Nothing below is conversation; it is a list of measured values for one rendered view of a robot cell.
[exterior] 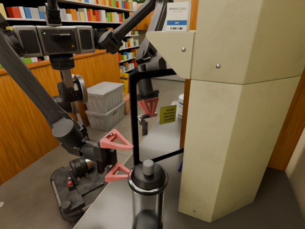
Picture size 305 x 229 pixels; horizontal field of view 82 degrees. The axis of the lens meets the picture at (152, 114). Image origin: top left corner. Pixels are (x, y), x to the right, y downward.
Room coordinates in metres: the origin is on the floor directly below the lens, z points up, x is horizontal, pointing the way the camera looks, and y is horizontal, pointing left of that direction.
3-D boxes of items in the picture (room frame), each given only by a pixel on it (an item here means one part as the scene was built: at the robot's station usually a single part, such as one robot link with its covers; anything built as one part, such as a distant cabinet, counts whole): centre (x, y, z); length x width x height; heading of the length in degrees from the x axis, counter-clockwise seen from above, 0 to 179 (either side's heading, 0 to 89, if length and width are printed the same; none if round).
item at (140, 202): (0.35, 0.01, 1.06); 0.11 x 0.11 x 0.21
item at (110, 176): (0.38, 0.10, 1.16); 0.09 x 0.07 x 0.07; 68
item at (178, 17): (0.49, -0.06, 1.54); 0.05 x 0.05 x 0.06; 73
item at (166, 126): (0.62, -0.06, 1.19); 0.30 x 0.01 x 0.40; 117
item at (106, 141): (0.38, 0.10, 1.23); 0.09 x 0.07 x 0.07; 68
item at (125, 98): (3.30, 0.59, 0.14); 0.41 x 0.32 x 0.28; 164
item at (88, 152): (0.41, 0.16, 1.20); 0.07 x 0.07 x 0.10; 68
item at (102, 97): (2.71, 0.78, 0.49); 0.60 x 0.42 x 0.33; 158
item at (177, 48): (0.57, -0.10, 1.46); 0.32 x 0.12 x 0.10; 158
